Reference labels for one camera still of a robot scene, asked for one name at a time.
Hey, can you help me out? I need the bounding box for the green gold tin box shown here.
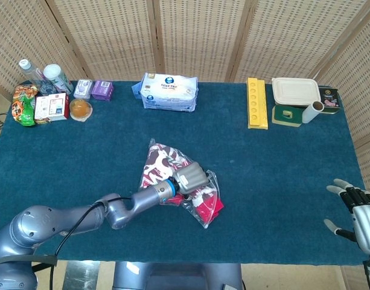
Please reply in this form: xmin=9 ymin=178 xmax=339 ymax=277
xmin=271 ymin=105 xmax=305 ymax=127

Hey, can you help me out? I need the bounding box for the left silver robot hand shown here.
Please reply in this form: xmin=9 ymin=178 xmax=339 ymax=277
xmin=171 ymin=161 xmax=212 ymax=201

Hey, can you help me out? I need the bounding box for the white blue tissue pack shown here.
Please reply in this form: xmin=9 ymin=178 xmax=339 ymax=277
xmin=131 ymin=71 xmax=200 ymax=113

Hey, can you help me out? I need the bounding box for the purple carton box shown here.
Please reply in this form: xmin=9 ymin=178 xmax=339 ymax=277
xmin=91 ymin=80 xmax=115 ymax=102

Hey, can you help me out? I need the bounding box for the white paper roll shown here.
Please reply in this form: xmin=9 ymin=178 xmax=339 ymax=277
xmin=301 ymin=101 xmax=325 ymax=124

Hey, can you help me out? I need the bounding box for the orange green snack bag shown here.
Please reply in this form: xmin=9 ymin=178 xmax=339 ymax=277
xmin=11 ymin=85 xmax=40 ymax=128

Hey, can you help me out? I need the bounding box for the white-lid green print cup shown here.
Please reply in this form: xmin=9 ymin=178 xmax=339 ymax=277
xmin=43 ymin=63 xmax=74 ymax=95

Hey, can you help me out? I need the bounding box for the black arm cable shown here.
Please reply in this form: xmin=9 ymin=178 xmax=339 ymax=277
xmin=48 ymin=196 xmax=133 ymax=290

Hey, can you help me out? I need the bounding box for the pale purple packaged box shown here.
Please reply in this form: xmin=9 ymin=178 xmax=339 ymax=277
xmin=73 ymin=79 xmax=94 ymax=100

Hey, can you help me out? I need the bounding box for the woven bamboo folding screen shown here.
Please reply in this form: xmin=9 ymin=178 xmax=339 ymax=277
xmin=0 ymin=0 xmax=370 ymax=188

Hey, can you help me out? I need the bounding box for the shiny metal table leg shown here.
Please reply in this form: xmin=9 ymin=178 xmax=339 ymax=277
xmin=63 ymin=261 xmax=101 ymax=290

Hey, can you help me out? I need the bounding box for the white red carton box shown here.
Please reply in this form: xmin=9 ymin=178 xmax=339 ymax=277
xmin=34 ymin=92 xmax=70 ymax=125

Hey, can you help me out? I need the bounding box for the yellow holed plastic tray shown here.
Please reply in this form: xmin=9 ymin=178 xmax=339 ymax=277
xmin=247 ymin=77 xmax=269 ymax=131

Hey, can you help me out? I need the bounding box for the clear water bottle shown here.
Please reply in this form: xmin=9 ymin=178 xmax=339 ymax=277
xmin=18 ymin=59 xmax=57 ymax=94

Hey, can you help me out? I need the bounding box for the orange jelly cup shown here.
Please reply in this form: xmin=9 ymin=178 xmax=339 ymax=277
xmin=69 ymin=100 xmax=94 ymax=123

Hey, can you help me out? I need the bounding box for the red white patterned garment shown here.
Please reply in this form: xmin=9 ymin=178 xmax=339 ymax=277
xmin=141 ymin=144 xmax=225 ymax=227

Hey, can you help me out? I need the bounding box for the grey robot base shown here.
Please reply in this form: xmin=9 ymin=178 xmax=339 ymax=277
xmin=112 ymin=261 xmax=244 ymax=290

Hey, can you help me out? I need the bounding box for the beige lidded lunch box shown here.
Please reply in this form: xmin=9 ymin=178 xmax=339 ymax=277
xmin=271 ymin=77 xmax=322 ymax=107

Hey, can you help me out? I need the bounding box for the blue carpet table mat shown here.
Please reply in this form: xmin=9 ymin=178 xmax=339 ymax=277
xmin=0 ymin=79 xmax=370 ymax=266

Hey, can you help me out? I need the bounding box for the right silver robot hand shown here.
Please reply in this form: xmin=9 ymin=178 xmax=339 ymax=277
xmin=323 ymin=178 xmax=370 ymax=257

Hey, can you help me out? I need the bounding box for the dark luncheon meat tin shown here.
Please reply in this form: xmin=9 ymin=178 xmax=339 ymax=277
xmin=316 ymin=87 xmax=341 ymax=115

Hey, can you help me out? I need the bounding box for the clear plastic zip bag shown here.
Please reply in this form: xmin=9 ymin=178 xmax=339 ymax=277
xmin=138 ymin=138 xmax=225 ymax=230

